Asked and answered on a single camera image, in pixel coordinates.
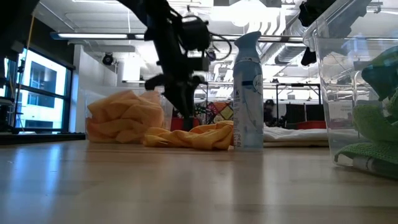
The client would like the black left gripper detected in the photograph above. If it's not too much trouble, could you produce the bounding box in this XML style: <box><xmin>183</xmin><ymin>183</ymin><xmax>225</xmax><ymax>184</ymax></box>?
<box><xmin>144</xmin><ymin>57</ymin><xmax>211</xmax><ymax>131</ymax></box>

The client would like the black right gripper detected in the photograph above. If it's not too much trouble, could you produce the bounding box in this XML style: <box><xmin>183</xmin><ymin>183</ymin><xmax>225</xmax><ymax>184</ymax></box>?
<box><xmin>298</xmin><ymin>0</ymin><xmax>336</xmax><ymax>67</ymax></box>

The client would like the orange microfiber towel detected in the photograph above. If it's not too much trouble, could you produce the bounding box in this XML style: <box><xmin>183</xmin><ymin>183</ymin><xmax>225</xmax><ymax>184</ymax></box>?
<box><xmin>142</xmin><ymin>120</ymin><xmax>234</xmax><ymax>152</ymax></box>
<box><xmin>86</xmin><ymin>90</ymin><xmax>165</xmax><ymax>125</ymax></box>
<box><xmin>86</xmin><ymin>117</ymin><xmax>165</xmax><ymax>144</ymax></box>

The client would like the clear plastic bin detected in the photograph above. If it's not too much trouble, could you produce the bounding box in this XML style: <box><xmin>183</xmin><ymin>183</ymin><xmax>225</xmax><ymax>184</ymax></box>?
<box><xmin>303</xmin><ymin>0</ymin><xmax>398</xmax><ymax>180</ymax></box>
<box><xmin>83</xmin><ymin>88</ymin><xmax>175</xmax><ymax>144</ymax></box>

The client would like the red storage bin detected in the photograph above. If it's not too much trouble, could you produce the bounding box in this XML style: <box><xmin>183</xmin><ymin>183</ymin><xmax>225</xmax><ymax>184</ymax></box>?
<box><xmin>295</xmin><ymin>120</ymin><xmax>327</xmax><ymax>130</ymax></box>
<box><xmin>170</xmin><ymin>116</ymin><xmax>194</xmax><ymax>131</ymax></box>

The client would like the colourful patterned box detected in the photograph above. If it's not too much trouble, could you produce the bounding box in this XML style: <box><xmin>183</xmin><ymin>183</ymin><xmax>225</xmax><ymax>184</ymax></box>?
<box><xmin>203</xmin><ymin>101</ymin><xmax>234</xmax><ymax>124</ymax></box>

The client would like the blue Febreze spray bottle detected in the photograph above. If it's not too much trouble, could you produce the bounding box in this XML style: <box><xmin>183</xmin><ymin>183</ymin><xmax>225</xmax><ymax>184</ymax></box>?
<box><xmin>232</xmin><ymin>30</ymin><xmax>264</xmax><ymax>151</ymax></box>

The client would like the person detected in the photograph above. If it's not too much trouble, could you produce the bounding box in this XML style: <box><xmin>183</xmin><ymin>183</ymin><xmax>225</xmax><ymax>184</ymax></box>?
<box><xmin>263</xmin><ymin>99</ymin><xmax>277</xmax><ymax>127</ymax></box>

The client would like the long ceiling light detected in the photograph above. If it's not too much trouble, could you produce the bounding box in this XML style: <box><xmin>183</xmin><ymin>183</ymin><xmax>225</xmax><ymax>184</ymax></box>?
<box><xmin>51</xmin><ymin>32</ymin><xmax>146</xmax><ymax>40</ymax></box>

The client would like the large window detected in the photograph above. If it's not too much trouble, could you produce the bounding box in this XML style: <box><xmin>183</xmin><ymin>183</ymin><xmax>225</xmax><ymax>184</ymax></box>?
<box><xmin>0</xmin><ymin>46</ymin><xmax>75</xmax><ymax>135</ymax></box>

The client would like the grey ceiling duct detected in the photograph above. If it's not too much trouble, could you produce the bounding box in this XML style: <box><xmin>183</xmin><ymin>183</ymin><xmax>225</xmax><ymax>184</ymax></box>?
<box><xmin>273</xmin><ymin>46</ymin><xmax>308</xmax><ymax>65</ymax></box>

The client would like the black rack frame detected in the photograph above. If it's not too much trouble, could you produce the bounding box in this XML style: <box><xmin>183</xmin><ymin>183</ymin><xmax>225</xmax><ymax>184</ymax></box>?
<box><xmin>275</xmin><ymin>83</ymin><xmax>322</xmax><ymax>125</ymax></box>

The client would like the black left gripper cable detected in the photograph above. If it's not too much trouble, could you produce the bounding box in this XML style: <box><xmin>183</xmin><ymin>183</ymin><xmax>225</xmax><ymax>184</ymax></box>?
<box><xmin>211</xmin><ymin>32</ymin><xmax>233</xmax><ymax>62</ymax></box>

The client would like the black ceiling camera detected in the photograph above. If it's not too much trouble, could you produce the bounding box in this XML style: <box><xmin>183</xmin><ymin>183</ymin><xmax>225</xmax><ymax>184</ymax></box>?
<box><xmin>101</xmin><ymin>52</ymin><xmax>115</xmax><ymax>67</ymax></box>

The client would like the yellow cord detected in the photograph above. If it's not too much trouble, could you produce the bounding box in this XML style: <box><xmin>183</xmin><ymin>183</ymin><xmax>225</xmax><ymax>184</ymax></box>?
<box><xmin>15</xmin><ymin>15</ymin><xmax>35</xmax><ymax>103</ymax></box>

